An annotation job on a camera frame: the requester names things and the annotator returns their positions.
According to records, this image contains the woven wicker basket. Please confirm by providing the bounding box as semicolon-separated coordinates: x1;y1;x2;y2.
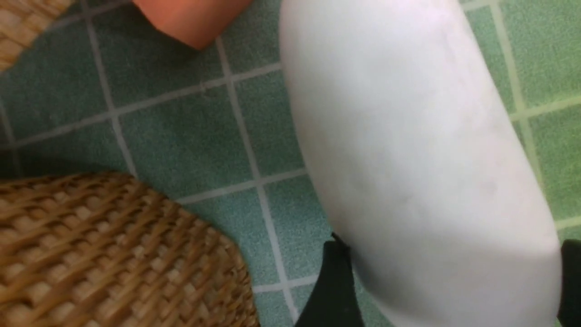
0;172;260;327

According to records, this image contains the white radish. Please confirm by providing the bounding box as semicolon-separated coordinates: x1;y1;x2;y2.
279;0;562;327

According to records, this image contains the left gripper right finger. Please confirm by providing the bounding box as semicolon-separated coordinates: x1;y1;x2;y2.
557;239;581;327

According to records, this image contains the orange foam block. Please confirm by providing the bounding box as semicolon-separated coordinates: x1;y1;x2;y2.
133;0;251;50

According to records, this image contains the green checkered tablecloth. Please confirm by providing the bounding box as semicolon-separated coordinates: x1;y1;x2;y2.
0;0;581;327

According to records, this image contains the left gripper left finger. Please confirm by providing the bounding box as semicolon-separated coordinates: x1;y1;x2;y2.
295;233;364;327

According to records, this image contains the woven basket lid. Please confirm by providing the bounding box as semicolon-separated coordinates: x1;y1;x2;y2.
0;0;74;72

